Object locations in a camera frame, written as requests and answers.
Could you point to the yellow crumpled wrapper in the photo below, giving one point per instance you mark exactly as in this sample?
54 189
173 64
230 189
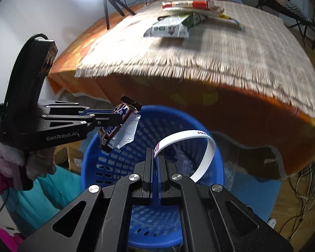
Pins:
225 14

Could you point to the person's left forearm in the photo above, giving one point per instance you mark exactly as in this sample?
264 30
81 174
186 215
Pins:
0 173

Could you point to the black tripod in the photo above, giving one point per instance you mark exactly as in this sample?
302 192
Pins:
107 8

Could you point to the green and white wrapper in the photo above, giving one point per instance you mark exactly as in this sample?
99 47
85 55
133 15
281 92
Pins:
173 26

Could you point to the black folding chair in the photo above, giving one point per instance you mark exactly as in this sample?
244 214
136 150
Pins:
304 21

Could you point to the teal cloth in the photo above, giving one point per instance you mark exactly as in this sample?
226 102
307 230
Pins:
52 197

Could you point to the magenta cloth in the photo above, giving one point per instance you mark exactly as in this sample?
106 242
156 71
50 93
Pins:
8 239

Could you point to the beige fringed table cloth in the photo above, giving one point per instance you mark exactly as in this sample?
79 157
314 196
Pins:
212 57

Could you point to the orange tablecloth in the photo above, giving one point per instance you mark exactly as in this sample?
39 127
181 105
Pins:
252 126

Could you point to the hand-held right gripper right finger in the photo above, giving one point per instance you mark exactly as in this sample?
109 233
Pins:
159 178

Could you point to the person's left hand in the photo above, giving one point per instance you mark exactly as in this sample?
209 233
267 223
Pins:
40 162

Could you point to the red white tube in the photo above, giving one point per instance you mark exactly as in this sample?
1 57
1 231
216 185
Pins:
189 4

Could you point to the brown candy bar wrapper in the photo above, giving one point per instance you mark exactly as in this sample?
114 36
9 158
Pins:
120 128

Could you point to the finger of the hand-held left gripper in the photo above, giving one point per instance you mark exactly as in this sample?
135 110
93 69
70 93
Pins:
107 120
68 108

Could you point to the blue plastic basket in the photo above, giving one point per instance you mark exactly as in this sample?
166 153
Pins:
113 162

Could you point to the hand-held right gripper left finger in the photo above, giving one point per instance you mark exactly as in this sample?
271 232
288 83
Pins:
148 173

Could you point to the cardboard box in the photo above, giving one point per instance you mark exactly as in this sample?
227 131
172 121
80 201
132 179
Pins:
68 160

